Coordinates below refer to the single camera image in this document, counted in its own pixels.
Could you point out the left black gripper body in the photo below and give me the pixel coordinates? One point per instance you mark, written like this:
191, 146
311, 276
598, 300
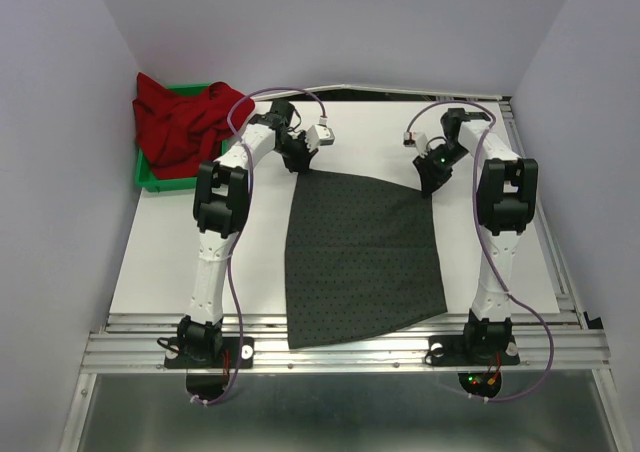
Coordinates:
294, 150

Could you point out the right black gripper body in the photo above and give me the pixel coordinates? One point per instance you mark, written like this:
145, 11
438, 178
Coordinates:
436, 164

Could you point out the dark grey dotted skirt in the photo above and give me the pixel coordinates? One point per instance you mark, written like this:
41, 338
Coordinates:
361, 260

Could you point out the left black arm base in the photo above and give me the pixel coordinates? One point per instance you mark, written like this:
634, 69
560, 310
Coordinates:
232, 350

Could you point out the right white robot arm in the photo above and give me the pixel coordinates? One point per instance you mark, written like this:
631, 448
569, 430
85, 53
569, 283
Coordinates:
504, 192

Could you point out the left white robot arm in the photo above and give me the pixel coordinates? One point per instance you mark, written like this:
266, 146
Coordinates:
222, 200

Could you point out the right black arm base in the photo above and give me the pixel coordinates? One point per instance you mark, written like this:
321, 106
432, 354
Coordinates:
454, 351

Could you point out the red skirt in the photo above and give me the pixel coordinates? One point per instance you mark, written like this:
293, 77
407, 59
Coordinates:
178, 133

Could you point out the green plastic bin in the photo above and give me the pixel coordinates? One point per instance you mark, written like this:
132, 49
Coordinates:
144, 176

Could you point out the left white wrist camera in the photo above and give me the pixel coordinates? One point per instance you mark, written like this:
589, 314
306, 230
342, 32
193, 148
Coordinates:
319, 135

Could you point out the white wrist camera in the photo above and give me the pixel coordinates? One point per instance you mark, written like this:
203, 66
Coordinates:
319, 135
418, 140

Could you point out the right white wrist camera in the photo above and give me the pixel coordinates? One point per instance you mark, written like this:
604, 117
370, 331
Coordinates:
418, 140

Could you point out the white back wall trim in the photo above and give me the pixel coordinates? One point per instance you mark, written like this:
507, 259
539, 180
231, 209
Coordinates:
403, 94

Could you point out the aluminium rail frame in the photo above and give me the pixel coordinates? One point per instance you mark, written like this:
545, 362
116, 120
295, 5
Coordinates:
383, 393

